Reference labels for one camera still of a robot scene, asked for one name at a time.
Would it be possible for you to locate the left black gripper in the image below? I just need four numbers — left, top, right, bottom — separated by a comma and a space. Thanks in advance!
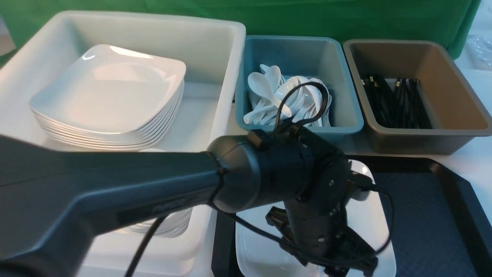
265, 181, 378, 277

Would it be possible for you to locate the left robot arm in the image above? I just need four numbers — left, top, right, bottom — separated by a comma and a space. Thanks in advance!
1, 127, 380, 277

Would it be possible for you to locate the black serving tray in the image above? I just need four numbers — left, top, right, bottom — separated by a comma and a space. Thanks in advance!
211, 155, 492, 277

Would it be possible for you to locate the pile of white soup spoons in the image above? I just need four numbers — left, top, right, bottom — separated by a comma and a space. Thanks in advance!
243, 64, 323, 126

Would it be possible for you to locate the stack of small white bowls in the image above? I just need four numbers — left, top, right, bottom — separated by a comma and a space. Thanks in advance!
124, 208, 193, 238

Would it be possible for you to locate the pile of black chopsticks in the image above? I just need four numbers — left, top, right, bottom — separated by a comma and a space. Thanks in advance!
361, 74, 433, 129

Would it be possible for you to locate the teal plastic bin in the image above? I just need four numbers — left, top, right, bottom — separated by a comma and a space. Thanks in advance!
235, 35, 364, 144

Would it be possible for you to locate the brown plastic bin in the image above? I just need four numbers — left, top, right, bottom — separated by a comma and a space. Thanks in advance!
343, 39, 492, 155

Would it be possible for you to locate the large white plastic tub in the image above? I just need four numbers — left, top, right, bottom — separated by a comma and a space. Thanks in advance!
1, 11, 246, 277

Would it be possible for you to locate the green backdrop cloth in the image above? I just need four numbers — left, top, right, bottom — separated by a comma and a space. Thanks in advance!
0, 0, 481, 58

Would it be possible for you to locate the stack of white square plates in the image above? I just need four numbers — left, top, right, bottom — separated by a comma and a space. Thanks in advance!
30, 44, 186, 151

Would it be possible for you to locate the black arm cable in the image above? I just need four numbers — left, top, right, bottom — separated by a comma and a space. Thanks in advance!
124, 81, 394, 277

